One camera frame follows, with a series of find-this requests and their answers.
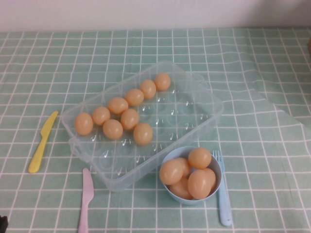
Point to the pink plastic knife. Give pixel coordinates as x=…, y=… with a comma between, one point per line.
x=85, y=206

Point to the orange plastic egg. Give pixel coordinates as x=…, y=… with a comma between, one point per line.
x=134, y=97
x=171, y=172
x=199, y=184
x=113, y=129
x=179, y=191
x=148, y=88
x=117, y=105
x=213, y=179
x=129, y=119
x=101, y=115
x=199, y=158
x=83, y=123
x=186, y=167
x=162, y=81
x=143, y=133

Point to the light blue bowl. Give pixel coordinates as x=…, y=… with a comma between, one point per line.
x=194, y=202

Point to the light blue plastic fork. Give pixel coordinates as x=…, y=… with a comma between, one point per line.
x=224, y=208

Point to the yellow plastic knife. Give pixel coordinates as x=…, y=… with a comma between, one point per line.
x=40, y=150

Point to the small brown object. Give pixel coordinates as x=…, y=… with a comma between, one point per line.
x=309, y=44

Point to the transparent plastic egg box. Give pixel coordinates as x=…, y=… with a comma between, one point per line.
x=150, y=150

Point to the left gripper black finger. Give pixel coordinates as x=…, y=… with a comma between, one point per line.
x=6, y=224
x=1, y=224

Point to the green checked tablecloth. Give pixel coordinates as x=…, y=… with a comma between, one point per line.
x=243, y=60

